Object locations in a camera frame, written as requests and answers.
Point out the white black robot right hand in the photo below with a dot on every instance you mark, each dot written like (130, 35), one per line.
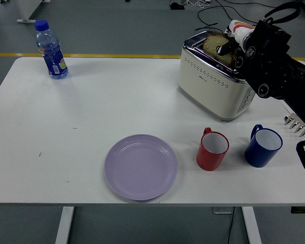
(240, 30)

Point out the brown-crusted bread slice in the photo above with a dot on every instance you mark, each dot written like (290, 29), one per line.
(214, 47)

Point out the cream and chrome toaster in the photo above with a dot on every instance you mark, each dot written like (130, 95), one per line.
(211, 89)

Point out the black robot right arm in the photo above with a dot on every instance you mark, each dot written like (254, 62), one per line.
(277, 66)

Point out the purple round plate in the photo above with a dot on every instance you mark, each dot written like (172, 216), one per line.
(140, 167)

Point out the black floor socket box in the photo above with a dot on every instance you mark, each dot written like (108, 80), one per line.
(177, 6)

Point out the metal toast rack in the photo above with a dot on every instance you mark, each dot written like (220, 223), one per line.
(294, 123)

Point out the blue mug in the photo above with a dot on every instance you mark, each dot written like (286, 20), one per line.
(258, 155)

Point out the red mug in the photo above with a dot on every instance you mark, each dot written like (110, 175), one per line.
(209, 160)

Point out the blue-capped water bottle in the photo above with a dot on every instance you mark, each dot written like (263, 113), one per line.
(53, 58)

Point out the black under-table control box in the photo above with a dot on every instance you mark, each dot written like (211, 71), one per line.
(303, 210)

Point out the white table leg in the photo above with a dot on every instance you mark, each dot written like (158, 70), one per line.
(64, 226)
(251, 226)

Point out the white background desk leg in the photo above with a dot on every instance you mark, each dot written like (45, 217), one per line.
(25, 10)

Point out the grey under-table bracket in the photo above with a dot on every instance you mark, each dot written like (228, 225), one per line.
(222, 210)

